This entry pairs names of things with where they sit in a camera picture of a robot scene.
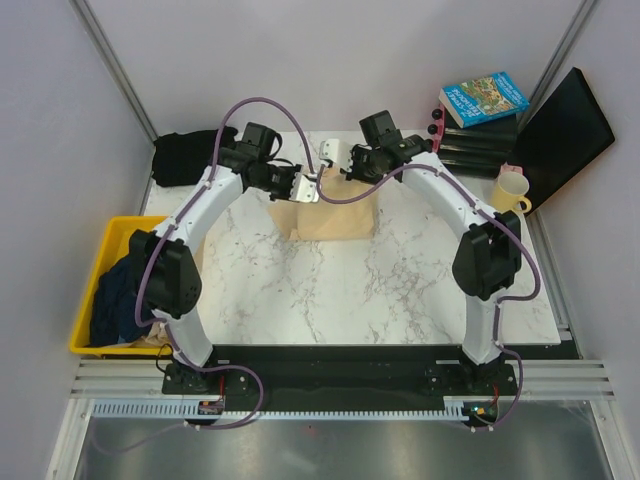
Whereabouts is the cream yellow t-shirt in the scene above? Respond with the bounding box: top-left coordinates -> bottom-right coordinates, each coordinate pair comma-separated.
267,193 -> 378,241

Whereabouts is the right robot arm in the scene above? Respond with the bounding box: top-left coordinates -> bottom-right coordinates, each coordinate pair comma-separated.
345,110 -> 522,394

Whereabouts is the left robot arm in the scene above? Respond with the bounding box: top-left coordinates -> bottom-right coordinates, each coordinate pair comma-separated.
129,122 -> 302,393

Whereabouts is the folded black t-shirt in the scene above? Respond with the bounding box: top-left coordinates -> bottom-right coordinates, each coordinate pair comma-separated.
152,130 -> 218,188

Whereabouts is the black box with knobs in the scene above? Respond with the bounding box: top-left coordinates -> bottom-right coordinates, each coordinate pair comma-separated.
427,104 -> 518,179

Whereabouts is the colourful treehouse book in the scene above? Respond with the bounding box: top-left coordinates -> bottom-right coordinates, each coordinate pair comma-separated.
439,72 -> 529,128

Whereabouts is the small pink box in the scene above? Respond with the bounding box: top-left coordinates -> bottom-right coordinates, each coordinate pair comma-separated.
499,163 -> 523,175

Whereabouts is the yellow ceramic mug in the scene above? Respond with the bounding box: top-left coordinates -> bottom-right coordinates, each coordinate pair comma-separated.
489,171 -> 532,214

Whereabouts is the yellow plastic bin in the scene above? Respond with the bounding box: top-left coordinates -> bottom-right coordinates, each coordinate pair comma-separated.
68,215 -> 165,357

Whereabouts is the black flat panel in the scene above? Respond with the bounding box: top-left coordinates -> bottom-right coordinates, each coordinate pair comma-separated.
508,67 -> 615,209

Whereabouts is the navy blue t-shirt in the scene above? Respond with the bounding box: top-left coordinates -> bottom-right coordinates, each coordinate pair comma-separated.
89,255 -> 150,347

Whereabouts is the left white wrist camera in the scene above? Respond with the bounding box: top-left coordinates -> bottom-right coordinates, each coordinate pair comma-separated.
287,172 -> 320,204

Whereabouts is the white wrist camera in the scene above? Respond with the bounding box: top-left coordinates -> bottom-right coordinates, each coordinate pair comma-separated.
318,138 -> 354,173
287,172 -> 320,204

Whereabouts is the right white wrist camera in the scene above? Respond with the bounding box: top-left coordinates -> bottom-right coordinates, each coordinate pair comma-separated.
318,138 -> 354,173

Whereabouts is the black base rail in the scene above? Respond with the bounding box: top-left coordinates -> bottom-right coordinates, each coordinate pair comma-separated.
162,345 -> 517,413

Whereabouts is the white slotted cable duct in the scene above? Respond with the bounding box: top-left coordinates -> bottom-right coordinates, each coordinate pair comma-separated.
92,399 -> 225,420

